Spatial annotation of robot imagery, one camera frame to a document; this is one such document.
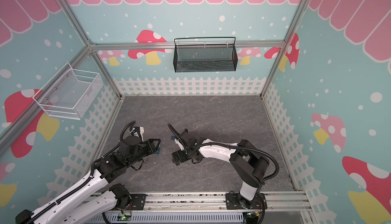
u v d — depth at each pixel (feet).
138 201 2.45
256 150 1.42
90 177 1.61
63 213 1.44
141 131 2.32
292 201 2.50
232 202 2.43
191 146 2.16
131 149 1.85
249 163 1.51
